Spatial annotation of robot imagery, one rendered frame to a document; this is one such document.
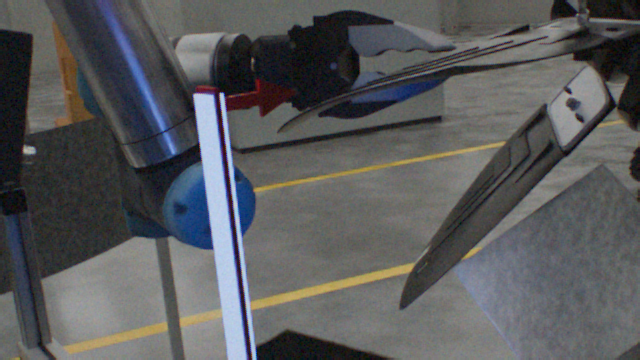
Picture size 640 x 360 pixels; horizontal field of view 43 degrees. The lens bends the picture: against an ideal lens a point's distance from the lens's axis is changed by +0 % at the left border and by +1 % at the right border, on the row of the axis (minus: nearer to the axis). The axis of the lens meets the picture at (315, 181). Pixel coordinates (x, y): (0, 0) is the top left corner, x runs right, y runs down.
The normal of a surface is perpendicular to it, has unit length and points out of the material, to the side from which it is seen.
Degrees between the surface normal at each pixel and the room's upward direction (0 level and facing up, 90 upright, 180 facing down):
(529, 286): 55
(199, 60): 65
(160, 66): 82
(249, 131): 90
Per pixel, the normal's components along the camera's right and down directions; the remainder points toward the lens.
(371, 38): -0.32, 0.14
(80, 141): 0.88, 0.02
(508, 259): -0.34, -0.35
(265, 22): 0.38, 0.18
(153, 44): 0.75, -0.06
